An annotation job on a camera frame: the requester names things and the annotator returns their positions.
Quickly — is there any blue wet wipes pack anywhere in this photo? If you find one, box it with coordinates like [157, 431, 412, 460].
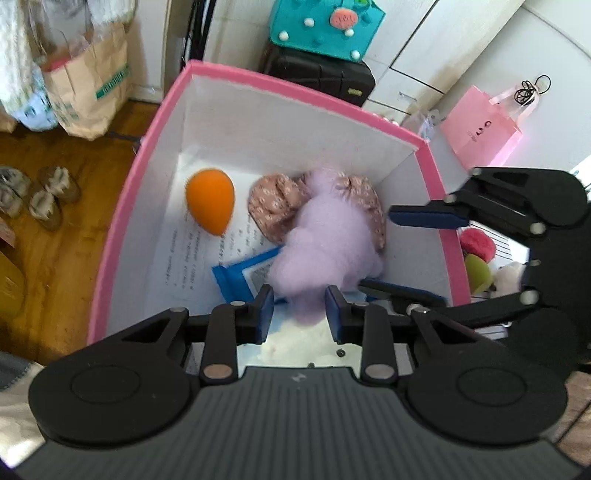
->
[210, 246, 371, 308]

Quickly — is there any soft cotton tissue pack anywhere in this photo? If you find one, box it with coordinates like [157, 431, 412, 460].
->
[238, 319, 361, 375]

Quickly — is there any white brown plush cat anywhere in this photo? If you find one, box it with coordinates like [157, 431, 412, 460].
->
[489, 262, 525, 298]

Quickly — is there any purple plush toy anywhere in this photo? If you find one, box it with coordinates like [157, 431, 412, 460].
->
[267, 166, 385, 326]

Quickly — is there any orange egg sponge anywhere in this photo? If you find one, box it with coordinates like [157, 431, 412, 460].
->
[185, 169, 235, 236]

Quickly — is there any printed paper sheet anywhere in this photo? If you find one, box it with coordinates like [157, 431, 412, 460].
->
[144, 153, 273, 316]

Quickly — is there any pink paper gift bag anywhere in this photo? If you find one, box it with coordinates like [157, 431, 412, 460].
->
[441, 74, 552, 171]

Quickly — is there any pink cardboard box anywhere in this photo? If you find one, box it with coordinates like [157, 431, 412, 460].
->
[86, 59, 472, 345]

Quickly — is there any black suitcase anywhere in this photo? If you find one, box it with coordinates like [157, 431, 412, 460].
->
[259, 42, 376, 107]

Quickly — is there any grey three-door wardrobe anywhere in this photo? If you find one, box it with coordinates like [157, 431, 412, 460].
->
[363, 0, 522, 123]

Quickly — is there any teal felt tote bag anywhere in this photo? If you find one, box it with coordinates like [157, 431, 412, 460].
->
[269, 0, 386, 63]

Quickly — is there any brown paper shopping bag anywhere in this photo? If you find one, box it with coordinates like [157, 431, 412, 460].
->
[41, 23, 131, 140]

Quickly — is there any white knitted cardigan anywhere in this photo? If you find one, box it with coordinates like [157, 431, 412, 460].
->
[1, 1, 58, 132]

